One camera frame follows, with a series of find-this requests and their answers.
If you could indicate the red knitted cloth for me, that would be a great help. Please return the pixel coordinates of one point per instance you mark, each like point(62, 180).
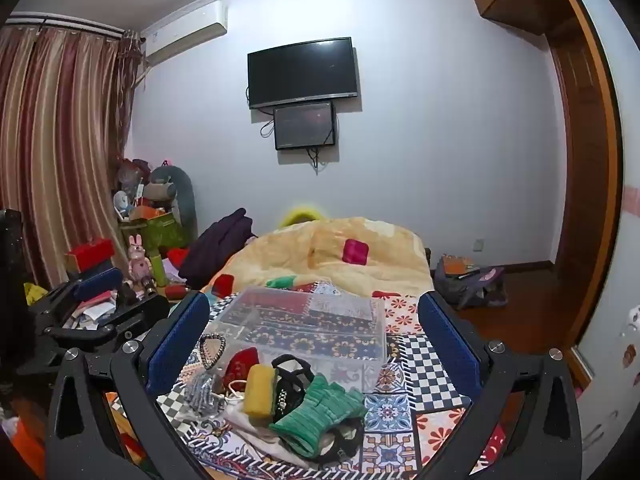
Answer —
point(240, 365)

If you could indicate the grey backpack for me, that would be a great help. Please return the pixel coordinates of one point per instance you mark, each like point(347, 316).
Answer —
point(470, 280)

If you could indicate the white cloth pouch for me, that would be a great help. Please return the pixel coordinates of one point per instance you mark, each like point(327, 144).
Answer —
point(255, 430)

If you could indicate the grey long plush toy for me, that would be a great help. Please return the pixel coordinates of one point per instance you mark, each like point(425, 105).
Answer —
point(182, 195)

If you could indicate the yellow patchwork quilt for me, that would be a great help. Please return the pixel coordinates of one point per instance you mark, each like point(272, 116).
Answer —
point(325, 250)

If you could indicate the red thermos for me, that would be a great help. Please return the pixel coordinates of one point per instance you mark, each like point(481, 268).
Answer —
point(176, 292)

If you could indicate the green bottle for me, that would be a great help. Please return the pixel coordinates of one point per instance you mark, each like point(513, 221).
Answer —
point(161, 272)

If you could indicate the dark purple jacket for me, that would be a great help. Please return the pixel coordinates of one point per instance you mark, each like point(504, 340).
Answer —
point(215, 250)

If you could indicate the heart-shaped hair clip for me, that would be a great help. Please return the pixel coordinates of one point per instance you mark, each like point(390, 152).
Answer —
point(207, 352)

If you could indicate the small white fan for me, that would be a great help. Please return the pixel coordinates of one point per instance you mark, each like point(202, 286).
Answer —
point(121, 204)

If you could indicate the curtain rail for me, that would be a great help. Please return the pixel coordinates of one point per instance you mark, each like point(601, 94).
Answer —
point(65, 25)

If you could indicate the striped brown curtain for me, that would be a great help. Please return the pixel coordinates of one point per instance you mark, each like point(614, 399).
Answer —
point(55, 135)

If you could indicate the green patterned box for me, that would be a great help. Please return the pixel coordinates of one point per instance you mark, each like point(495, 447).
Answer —
point(155, 232)

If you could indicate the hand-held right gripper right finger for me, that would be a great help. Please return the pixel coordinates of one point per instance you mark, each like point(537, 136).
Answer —
point(447, 347)

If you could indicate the orange plastic bag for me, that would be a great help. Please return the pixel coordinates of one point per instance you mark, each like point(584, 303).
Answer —
point(22, 447)

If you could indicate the red cushion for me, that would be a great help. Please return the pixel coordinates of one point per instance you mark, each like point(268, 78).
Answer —
point(179, 259)

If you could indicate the white wall socket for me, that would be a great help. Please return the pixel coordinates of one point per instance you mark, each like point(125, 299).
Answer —
point(478, 245)

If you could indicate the yellow sponge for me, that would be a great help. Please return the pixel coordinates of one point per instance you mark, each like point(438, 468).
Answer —
point(260, 390)

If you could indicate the pink rabbit toy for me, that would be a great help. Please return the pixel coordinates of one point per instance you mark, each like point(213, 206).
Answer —
point(139, 260)

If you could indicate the large wall television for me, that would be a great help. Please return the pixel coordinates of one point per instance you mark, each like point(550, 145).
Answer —
point(302, 72)

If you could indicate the black flashlight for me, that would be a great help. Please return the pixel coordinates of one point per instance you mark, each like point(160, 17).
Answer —
point(149, 289)

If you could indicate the clear plastic storage box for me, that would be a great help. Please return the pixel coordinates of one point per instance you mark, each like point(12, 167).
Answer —
point(310, 325)

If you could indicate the white wardrobe sliding door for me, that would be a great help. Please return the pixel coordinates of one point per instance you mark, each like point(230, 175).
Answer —
point(615, 285)

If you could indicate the white air conditioner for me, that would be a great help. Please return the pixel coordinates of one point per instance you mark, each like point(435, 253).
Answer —
point(187, 32)

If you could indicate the black fabric piece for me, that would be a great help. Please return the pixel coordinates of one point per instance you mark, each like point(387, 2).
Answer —
point(345, 442)

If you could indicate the small wall monitor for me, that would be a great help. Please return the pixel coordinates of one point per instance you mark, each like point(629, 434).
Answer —
point(304, 125)

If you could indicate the patchwork printed bedsheet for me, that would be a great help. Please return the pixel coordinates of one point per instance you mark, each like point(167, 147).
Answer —
point(400, 410)

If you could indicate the red box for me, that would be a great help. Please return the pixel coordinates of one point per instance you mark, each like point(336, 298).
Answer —
point(90, 255)

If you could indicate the pile of papers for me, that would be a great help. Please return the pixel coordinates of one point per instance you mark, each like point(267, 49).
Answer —
point(92, 312)

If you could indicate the green knitted glove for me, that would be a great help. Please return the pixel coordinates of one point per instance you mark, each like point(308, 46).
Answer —
point(315, 410)

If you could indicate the brown wooden door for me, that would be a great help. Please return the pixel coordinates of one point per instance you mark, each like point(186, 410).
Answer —
point(580, 185)

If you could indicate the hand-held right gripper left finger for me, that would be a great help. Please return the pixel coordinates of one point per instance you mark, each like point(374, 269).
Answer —
point(177, 347)

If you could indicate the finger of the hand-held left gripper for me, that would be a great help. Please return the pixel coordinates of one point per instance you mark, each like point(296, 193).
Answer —
point(100, 282)
point(145, 312)

